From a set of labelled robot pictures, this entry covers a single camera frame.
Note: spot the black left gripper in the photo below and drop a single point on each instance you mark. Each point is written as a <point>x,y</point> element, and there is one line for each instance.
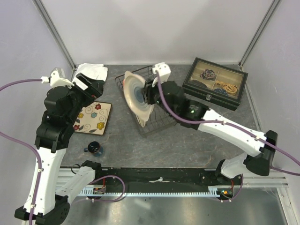
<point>95,86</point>

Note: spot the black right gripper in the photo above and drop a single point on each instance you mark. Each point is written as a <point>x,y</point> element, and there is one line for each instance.
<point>149,90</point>

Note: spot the blue ringed round plate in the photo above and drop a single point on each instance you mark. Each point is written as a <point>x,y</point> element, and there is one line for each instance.
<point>133,85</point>

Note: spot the square floral plate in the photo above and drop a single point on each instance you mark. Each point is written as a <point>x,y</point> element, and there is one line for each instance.
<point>93,119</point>

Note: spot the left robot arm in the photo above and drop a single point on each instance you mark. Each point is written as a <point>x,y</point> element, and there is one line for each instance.
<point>45,204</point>

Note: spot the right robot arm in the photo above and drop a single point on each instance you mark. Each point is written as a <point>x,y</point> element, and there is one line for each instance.
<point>258,147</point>

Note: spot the white crumpled cloth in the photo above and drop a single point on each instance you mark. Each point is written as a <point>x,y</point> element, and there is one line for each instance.
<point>93,71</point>

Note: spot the small dark blue cup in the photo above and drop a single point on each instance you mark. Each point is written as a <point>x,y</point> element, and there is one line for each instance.
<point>95,148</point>

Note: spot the black glass-lid jewelry box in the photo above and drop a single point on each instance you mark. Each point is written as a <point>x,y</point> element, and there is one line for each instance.
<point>215,83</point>

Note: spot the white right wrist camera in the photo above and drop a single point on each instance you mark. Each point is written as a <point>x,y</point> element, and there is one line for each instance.
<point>161,71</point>

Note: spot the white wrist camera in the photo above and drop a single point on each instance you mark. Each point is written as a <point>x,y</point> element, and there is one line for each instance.
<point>161,71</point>
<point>57,78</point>

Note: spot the black wire dish rack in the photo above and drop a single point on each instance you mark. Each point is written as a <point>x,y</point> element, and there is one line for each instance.
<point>159,120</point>

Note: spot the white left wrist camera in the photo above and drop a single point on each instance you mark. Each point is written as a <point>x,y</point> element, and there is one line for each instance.
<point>57,78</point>

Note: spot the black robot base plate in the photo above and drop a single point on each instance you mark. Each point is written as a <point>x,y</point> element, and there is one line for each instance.
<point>164,179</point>

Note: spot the aluminium frame rail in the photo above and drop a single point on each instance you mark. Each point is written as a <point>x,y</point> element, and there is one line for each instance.
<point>54,32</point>

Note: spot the blue slotted cable duct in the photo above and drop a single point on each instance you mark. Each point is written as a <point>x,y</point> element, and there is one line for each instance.
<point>91,192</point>

